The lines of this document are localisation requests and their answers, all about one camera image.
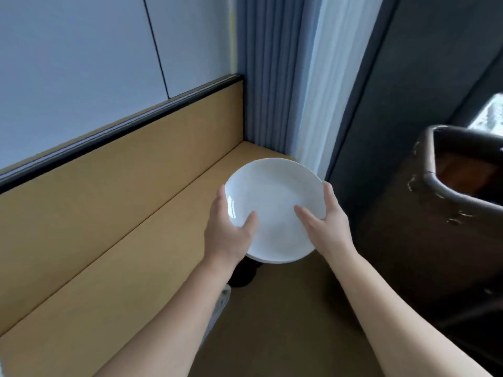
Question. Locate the person's left hand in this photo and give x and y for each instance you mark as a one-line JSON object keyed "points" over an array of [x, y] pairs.
{"points": [[228, 239]]}

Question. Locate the person's right hand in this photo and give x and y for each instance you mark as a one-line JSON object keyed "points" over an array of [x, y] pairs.
{"points": [[334, 231]]}

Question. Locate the pile of white round plates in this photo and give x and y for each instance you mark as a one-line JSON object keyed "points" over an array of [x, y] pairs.
{"points": [[275, 192]]}

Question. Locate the brown housekeeping cart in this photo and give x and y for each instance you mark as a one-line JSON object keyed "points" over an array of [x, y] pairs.
{"points": [[409, 231]]}

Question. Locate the person's left forearm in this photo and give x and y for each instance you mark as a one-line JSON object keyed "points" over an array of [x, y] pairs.
{"points": [[169, 326]]}

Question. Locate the person's right forearm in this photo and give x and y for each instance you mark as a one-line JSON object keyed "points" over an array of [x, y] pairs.
{"points": [[401, 326]]}

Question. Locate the black bin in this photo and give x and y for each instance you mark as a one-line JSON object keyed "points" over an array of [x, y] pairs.
{"points": [[245, 275]]}

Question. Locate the grey kettle tray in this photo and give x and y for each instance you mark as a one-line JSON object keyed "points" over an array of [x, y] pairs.
{"points": [[218, 310]]}

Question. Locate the white sheer curtain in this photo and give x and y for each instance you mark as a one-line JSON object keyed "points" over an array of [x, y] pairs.
{"points": [[338, 74]]}

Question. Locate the grey curtain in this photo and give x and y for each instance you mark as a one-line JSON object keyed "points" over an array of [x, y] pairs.
{"points": [[271, 66]]}

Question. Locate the black wall rail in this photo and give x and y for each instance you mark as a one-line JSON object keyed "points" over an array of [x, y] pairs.
{"points": [[118, 133]]}

